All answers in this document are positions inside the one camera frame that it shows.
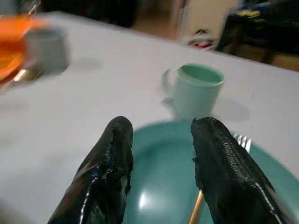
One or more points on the teal mug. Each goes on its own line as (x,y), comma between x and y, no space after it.
(196,93)

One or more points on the black cabinet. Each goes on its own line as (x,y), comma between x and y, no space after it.
(93,11)

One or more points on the gold spoon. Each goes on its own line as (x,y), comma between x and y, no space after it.
(21,75)

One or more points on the pair of shoes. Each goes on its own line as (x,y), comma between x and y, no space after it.
(202,39)

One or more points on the orange bowl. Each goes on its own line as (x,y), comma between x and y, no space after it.
(14,28)

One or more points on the orange plate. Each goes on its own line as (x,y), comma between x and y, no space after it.
(9,60)

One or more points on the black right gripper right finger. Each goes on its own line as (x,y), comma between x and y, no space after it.
(229,168)

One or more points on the teal plate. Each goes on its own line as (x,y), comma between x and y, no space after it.
(163,163)

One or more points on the black shelf unit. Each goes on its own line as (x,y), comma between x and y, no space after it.
(261,28)

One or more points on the grey cup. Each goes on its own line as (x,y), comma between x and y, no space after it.
(46,51)

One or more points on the silver fork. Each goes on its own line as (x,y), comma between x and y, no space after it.
(243,142)

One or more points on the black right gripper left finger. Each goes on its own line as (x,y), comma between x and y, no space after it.
(105,163)

